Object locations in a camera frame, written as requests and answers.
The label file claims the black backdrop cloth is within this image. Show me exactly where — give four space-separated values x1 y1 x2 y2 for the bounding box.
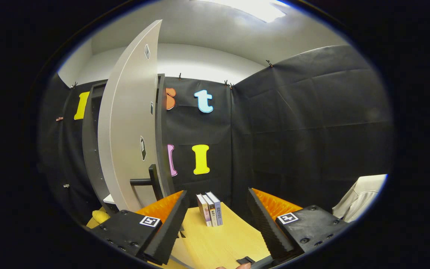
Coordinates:
38 45 394 221

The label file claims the dark grey cabinet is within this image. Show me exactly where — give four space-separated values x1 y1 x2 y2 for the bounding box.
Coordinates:
82 74 176 215

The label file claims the long ceiling lamp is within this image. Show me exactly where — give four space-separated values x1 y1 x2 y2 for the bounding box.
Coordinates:
208 0 288 23

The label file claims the black door handle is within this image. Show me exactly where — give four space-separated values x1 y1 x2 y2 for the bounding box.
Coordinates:
130 164 164 202

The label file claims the yellow plush object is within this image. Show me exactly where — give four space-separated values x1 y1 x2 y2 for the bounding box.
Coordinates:
92 209 111 225

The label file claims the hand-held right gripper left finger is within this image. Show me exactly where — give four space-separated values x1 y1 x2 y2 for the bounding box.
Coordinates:
88 190 190 266

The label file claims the beige cabinet door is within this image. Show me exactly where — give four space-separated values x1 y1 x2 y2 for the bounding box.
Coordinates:
97 19 163 213

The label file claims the grey blue book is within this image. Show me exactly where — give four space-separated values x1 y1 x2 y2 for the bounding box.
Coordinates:
206 191 224 226

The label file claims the brown cover book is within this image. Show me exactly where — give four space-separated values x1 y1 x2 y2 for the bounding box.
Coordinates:
196 194 212 227

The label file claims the person's beige clothing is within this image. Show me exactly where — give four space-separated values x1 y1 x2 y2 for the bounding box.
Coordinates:
331 174 388 223

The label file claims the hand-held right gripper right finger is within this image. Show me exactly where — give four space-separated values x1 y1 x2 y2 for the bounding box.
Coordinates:
247 188 350 262

